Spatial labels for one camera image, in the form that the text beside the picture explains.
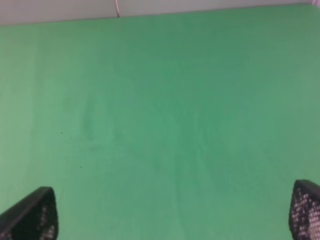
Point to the green tablecloth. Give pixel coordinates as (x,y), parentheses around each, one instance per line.
(190,126)

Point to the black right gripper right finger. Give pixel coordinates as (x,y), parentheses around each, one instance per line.
(304,211)

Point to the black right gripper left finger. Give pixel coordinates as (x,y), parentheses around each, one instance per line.
(34,217)

